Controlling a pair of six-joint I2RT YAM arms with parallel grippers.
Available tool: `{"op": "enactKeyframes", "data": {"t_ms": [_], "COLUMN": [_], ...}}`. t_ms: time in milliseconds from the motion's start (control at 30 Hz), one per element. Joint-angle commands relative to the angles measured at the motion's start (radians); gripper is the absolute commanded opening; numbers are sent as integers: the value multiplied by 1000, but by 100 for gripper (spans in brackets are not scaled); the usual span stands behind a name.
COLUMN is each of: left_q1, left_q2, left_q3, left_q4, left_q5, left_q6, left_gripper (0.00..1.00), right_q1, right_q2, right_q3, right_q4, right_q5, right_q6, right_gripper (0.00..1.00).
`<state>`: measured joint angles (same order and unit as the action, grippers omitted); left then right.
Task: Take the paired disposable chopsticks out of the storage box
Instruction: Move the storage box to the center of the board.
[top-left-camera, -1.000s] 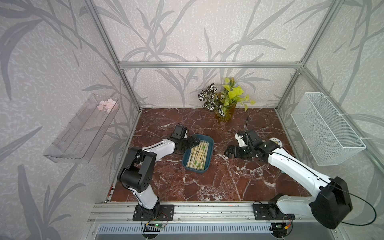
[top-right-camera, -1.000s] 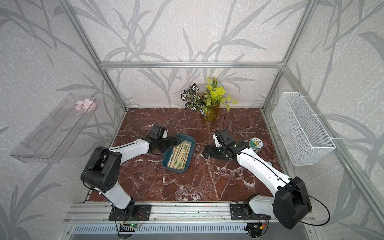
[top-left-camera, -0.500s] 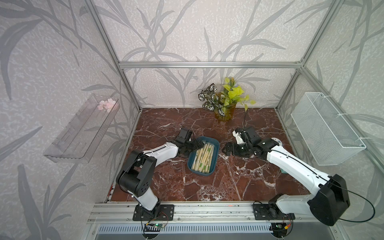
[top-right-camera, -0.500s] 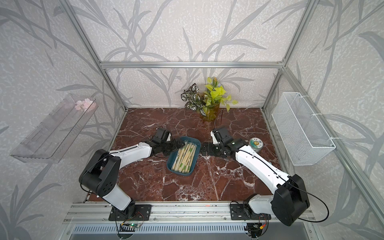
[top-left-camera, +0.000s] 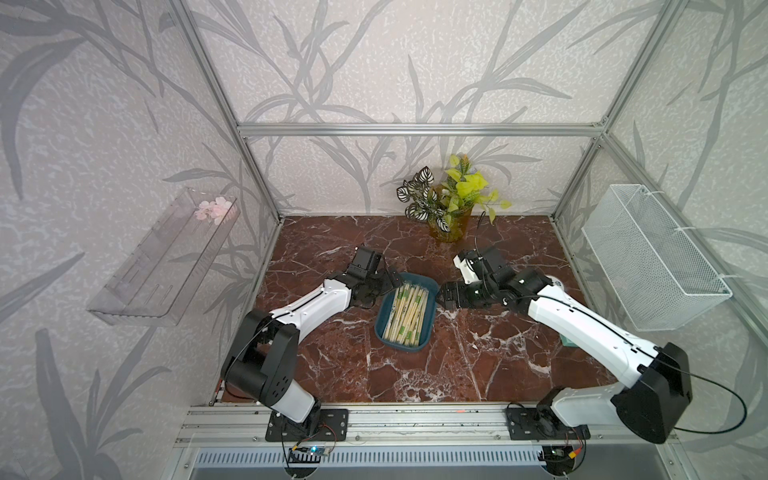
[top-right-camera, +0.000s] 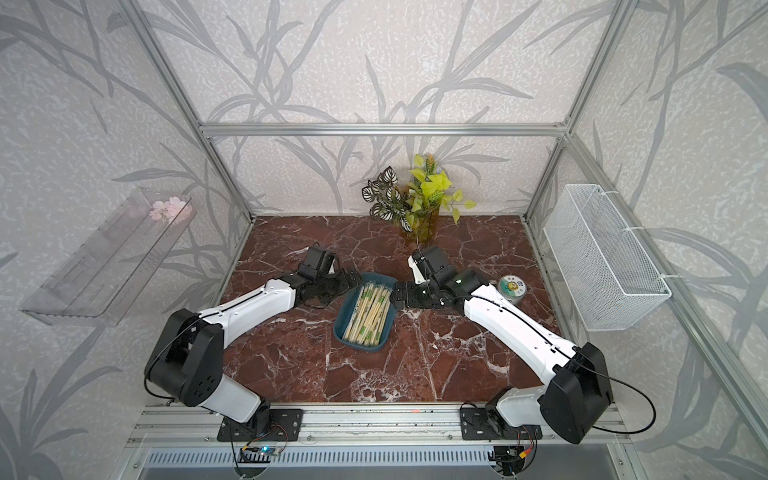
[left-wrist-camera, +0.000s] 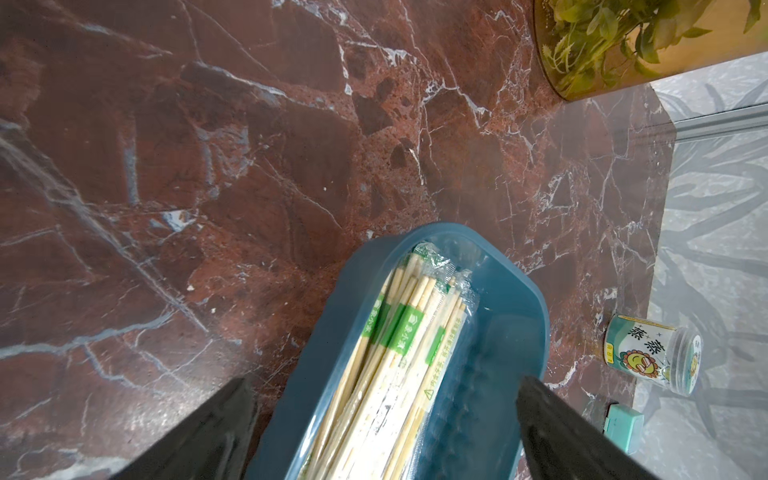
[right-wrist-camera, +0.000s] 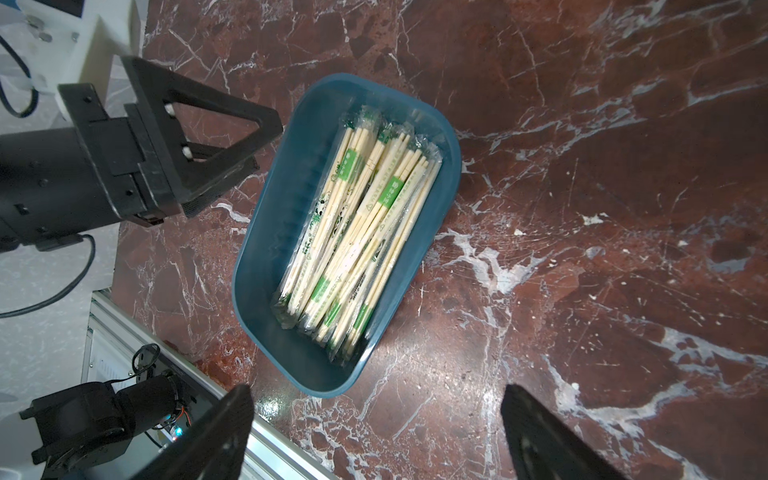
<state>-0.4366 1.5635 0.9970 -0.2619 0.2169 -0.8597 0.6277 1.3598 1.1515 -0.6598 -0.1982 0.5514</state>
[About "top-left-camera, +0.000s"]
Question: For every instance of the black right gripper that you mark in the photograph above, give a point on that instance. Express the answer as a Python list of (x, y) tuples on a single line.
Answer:
[(458, 301)]

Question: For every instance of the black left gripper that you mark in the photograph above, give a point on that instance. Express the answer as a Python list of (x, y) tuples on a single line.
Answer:
[(388, 285)]

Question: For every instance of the teal storage box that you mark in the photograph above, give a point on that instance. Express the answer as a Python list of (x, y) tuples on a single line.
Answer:
[(432, 288)]

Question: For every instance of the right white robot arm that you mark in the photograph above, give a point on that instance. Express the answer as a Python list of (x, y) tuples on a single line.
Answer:
[(651, 390)]

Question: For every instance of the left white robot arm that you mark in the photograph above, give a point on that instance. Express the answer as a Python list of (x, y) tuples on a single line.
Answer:
[(262, 360)]

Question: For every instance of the wrapped chopsticks in box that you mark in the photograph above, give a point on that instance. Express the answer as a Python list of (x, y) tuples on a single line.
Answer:
[(407, 316)]

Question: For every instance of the small green square clock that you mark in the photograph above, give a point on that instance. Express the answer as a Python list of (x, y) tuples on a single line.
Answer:
[(567, 342)]

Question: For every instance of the amber glass vase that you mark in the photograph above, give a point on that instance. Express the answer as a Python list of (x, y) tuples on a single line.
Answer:
[(448, 224)]

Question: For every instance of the green artificial plant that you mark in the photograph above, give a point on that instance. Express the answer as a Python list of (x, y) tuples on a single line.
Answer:
[(462, 185)]

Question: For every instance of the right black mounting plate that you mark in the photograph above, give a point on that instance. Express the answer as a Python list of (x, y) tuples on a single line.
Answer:
[(528, 423)]

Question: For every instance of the black mounting plate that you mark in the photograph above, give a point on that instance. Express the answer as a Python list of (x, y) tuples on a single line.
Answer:
[(323, 424), (528, 423)]

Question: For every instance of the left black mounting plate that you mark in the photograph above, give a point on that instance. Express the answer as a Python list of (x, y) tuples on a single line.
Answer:
[(323, 424)]

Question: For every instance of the pink artificial flower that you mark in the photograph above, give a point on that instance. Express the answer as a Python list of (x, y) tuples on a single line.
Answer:
[(215, 211)]

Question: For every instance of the left circuit board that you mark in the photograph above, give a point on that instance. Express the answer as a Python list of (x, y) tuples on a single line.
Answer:
[(310, 453)]

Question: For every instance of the circuit board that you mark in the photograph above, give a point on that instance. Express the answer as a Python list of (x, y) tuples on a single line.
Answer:
[(310, 453), (561, 461)]

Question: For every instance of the right circuit board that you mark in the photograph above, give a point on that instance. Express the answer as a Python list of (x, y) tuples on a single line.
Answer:
[(561, 461)]

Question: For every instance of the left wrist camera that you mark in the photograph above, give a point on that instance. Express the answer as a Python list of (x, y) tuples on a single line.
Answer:
[(364, 263)]

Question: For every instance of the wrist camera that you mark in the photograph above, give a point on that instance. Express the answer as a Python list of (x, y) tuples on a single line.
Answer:
[(482, 265), (364, 263)]

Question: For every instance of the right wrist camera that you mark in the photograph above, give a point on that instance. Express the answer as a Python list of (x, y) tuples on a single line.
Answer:
[(482, 265)]

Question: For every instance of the white wire mesh basket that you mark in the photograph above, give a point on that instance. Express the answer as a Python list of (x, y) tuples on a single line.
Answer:
[(659, 275)]

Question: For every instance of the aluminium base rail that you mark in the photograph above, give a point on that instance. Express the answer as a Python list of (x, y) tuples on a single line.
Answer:
[(367, 425)]

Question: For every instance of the aluminium frame crossbar back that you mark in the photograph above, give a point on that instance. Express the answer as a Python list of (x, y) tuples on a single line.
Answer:
[(253, 130)]

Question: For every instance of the clear acrylic wall shelf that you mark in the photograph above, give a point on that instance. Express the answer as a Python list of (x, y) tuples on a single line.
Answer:
[(156, 284)]

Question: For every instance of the aluminium frame post left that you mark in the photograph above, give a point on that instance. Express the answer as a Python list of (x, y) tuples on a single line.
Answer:
[(193, 39)]

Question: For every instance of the aluminium frame post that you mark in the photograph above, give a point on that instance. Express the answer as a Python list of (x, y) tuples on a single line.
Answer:
[(193, 39), (668, 16)]

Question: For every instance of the aluminium frame post right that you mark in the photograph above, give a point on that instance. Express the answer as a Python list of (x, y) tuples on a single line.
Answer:
[(668, 16)]

